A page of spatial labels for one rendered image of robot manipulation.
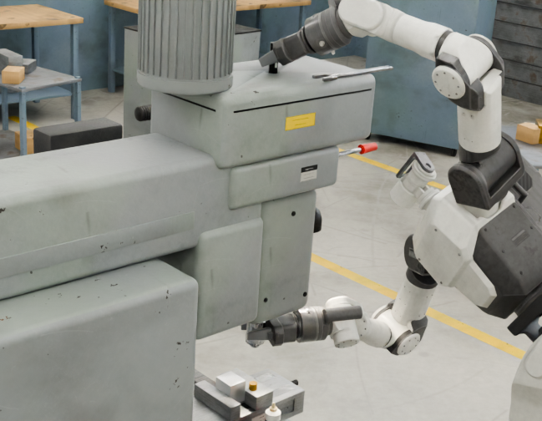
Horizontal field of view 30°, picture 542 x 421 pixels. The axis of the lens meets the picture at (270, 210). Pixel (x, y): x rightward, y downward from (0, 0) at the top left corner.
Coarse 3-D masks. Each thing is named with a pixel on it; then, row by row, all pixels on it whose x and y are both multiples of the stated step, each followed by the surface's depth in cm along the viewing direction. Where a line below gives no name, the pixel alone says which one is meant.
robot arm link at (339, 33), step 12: (336, 0) 216; (324, 12) 216; (336, 12) 215; (324, 24) 214; (336, 24) 213; (348, 24) 212; (336, 36) 214; (348, 36) 215; (360, 36) 217; (372, 36) 219
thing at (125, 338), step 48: (48, 288) 189; (96, 288) 191; (144, 288) 192; (192, 288) 197; (0, 336) 171; (48, 336) 176; (96, 336) 184; (144, 336) 192; (192, 336) 201; (0, 384) 172; (48, 384) 180; (96, 384) 187; (144, 384) 196; (192, 384) 205
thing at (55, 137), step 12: (84, 120) 239; (96, 120) 240; (108, 120) 240; (36, 132) 230; (48, 132) 228; (60, 132) 229; (72, 132) 230; (84, 132) 232; (96, 132) 234; (108, 132) 236; (120, 132) 239; (36, 144) 231; (48, 144) 227; (60, 144) 228; (72, 144) 230; (84, 144) 233
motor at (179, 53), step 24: (144, 0) 199; (168, 0) 195; (192, 0) 195; (216, 0) 197; (144, 24) 200; (168, 24) 196; (192, 24) 196; (216, 24) 198; (144, 48) 202; (168, 48) 198; (192, 48) 198; (216, 48) 200; (144, 72) 204; (168, 72) 200; (192, 72) 199; (216, 72) 202
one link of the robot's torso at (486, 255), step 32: (448, 192) 229; (512, 192) 229; (448, 224) 227; (480, 224) 225; (512, 224) 227; (416, 256) 244; (448, 256) 231; (480, 256) 226; (512, 256) 225; (480, 288) 230; (512, 288) 225
